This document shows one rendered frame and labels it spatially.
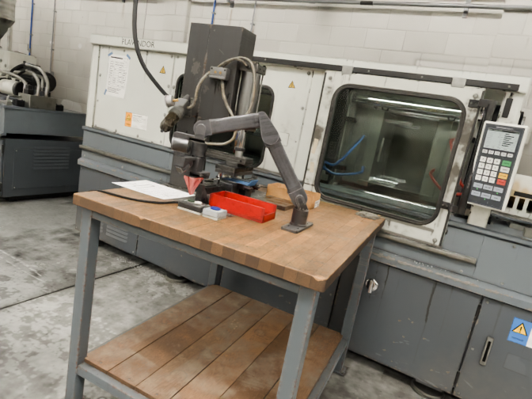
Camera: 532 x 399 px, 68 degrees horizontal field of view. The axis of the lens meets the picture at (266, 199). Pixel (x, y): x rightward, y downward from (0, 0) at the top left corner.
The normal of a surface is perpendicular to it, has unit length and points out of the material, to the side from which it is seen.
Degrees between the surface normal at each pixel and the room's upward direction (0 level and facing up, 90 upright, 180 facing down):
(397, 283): 90
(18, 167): 90
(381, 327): 90
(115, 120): 90
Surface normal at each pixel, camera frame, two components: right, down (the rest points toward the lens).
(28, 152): 0.86, 0.26
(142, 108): -0.47, 0.09
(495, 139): -0.66, 0.15
